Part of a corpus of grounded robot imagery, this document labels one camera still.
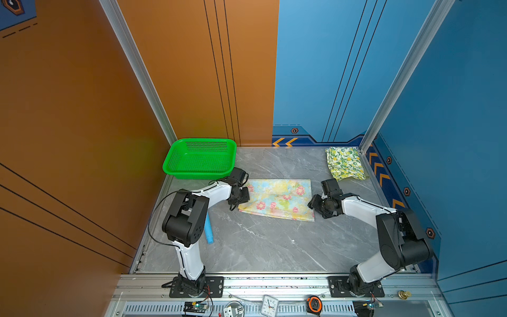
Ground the green circuit board left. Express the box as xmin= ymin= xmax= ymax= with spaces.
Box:
xmin=182 ymin=301 xmax=210 ymax=316

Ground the circuit board right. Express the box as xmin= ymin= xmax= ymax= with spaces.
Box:
xmin=353 ymin=301 xmax=384 ymax=317

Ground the small white clock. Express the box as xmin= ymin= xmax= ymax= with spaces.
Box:
xmin=260 ymin=295 xmax=279 ymax=317

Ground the orange black tape measure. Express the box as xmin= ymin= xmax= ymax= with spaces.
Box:
xmin=306 ymin=295 xmax=323 ymax=316

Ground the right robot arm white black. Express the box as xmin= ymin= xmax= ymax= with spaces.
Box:
xmin=308 ymin=179 xmax=434 ymax=297

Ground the white power adapter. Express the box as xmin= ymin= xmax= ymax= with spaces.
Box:
xmin=222 ymin=301 xmax=244 ymax=317

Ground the brass round knob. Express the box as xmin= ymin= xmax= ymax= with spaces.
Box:
xmin=398 ymin=291 xmax=412 ymax=300

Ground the light blue cylinder tool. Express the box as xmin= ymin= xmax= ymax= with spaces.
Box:
xmin=204 ymin=214 xmax=214 ymax=244

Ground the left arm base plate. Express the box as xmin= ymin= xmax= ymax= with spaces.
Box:
xmin=169 ymin=276 xmax=224 ymax=299

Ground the lemon print skirt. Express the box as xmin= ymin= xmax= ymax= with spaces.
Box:
xmin=325 ymin=147 xmax=367 ymax=181

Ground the green plastic basket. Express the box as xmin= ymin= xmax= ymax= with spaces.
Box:
xmin=162 ymin=138 xmax=237 ymax=180

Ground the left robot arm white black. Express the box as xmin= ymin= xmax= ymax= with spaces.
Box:
xmin=162 ymin=168 xmax=250 ymax=297

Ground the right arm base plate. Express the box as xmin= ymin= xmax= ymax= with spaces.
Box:
xmin=327 ymin=276 xmax=385 ymax=298

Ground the aluminium front rail frame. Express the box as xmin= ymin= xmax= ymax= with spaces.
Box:
xmin=105 ymin=273 xmax=453 ymax=316

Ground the pastel floral skirt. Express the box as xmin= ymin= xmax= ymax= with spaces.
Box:
xmin=238 ymin=179 xmax=315 ymax=222

